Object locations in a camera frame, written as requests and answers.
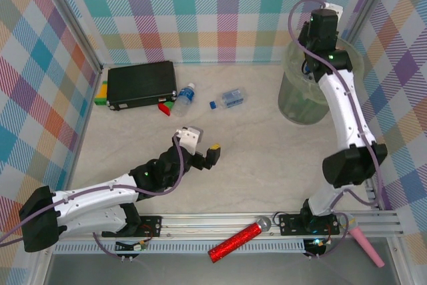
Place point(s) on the aluminium frame rail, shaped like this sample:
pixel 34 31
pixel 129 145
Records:
pixel 200 225

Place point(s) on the black hard case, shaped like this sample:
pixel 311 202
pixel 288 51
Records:
pixel 140 84

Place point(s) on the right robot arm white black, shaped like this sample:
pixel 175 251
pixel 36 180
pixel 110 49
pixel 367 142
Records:
pixel 343 108

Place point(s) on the small green toy block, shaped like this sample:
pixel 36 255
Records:
pixel 170 104

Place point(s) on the red toy block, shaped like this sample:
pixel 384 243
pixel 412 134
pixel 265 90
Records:
pixel 164 108

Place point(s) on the clear bottle blue label white cap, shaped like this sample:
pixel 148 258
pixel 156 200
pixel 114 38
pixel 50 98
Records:
pixel 184 98

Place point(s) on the pink toy microphone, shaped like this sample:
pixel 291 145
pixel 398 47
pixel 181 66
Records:
pixel 367 245

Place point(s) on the green mesh waste bin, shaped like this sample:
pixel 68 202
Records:
pixel 293 98

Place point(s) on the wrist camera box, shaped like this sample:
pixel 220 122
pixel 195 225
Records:
pixel 190 138
pixel 333 8

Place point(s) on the aluminium frame post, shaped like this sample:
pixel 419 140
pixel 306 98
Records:
pixel 370 1
pixel 73 24

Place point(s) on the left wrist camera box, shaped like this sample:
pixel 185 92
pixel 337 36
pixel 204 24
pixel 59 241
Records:
pixel 190 138

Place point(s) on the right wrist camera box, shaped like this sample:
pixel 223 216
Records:
pixel 333 8

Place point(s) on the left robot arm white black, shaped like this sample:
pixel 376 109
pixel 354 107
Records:
pixel 93 195

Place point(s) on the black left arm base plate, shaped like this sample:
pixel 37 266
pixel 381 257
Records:
pixel 150 225

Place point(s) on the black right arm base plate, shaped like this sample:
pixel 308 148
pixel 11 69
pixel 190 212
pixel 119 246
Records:
pixel 290 223

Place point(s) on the yellow green toy block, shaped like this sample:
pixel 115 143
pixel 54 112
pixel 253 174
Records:
pixel 101 96

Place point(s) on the red glitter toy microphone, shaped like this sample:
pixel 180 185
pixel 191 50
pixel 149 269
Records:
pixel 237 240

